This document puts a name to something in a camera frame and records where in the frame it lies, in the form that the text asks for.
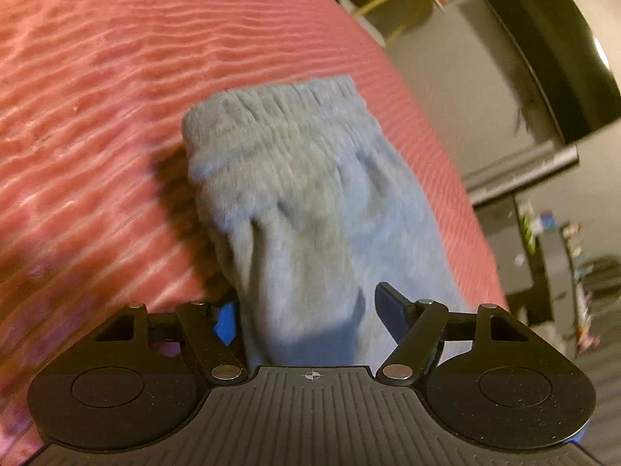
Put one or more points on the pink ribbed bedspread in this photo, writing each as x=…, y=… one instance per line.
x=96, y=211

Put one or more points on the white tower fan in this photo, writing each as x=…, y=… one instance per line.
x=519, y=171

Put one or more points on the black wall television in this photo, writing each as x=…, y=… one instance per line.
x=567, y=62

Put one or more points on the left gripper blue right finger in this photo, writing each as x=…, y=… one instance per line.
x=417, y=328

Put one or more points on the grey small cabinet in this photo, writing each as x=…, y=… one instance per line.
x=535, y=273

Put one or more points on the yellow legged side table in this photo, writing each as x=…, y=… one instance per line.
x=386, y=20

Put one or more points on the grey sweatpants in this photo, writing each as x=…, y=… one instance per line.
x=309, y=208

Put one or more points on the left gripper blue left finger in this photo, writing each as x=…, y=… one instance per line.
x=207, y=333

